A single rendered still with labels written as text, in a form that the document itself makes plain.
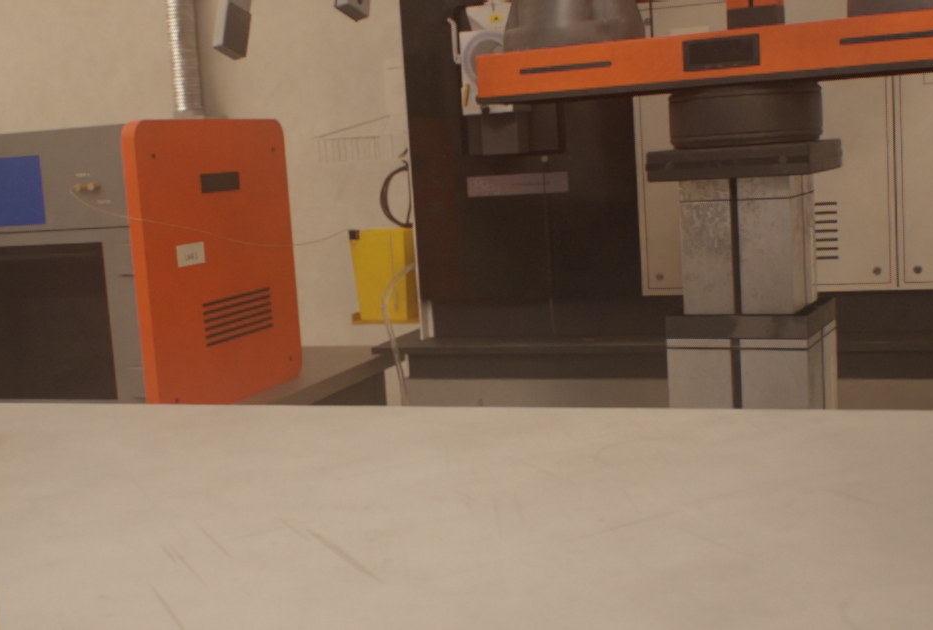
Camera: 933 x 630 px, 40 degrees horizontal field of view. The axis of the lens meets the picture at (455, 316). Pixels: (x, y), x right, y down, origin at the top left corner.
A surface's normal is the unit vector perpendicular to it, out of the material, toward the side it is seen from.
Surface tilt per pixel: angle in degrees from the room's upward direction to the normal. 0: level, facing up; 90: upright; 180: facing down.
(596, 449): 0
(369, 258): 93
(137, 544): 0
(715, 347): 90
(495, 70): 90
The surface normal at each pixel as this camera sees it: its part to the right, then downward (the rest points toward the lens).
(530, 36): -0.67, 0.14
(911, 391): -0.35, 0.14
